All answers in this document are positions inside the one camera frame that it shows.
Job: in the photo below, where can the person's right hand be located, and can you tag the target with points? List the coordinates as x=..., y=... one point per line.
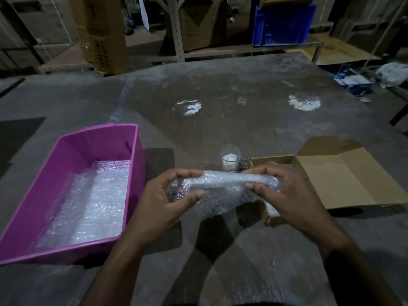
x=299, y=207

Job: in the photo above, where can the person's left hand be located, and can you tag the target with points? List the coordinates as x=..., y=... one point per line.
x=153, y=210

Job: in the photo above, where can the small brown cardboard box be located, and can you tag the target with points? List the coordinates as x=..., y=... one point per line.
x=344, y=181

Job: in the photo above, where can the pile of bubble wrap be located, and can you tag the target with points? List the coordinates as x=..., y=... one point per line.
x=92, y=207

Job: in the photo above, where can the clear bubble wrap sheet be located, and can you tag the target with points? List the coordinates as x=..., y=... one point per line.
x=223, y=180

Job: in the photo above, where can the bubble items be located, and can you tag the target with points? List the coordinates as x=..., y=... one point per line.
x=229, y=159

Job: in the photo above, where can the blue and white product box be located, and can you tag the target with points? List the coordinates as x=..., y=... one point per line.
x=355, y=84

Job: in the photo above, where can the dark blue product box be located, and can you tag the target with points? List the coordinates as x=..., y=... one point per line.
x=341, y=70

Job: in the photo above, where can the flattened printed cardboard sheet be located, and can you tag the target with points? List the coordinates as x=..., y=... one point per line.
x=338, y=50

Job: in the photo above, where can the tall narrow cardboard carton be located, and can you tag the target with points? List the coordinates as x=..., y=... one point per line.
x=102, y=31

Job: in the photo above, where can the flat cardboard sheet with tape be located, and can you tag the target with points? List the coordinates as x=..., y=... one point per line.
x=287, y=0

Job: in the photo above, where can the pink plastic bin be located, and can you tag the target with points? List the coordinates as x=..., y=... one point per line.
x=102, y=140

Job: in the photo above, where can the white plastic bag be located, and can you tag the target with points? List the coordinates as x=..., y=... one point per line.
x=393, y=74

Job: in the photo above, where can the blue plastic crate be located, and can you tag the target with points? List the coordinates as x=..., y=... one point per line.
x=283, y=27

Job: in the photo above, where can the grey metal storage rack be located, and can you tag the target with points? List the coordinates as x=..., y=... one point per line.
x=178, y=28

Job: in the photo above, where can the small dark object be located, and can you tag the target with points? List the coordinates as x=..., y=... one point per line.
x=129, y=25

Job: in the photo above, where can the open brown carton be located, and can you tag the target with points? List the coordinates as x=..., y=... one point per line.
x=197, y=27

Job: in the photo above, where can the white paper sheet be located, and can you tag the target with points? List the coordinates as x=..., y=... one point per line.
x=144, y=12

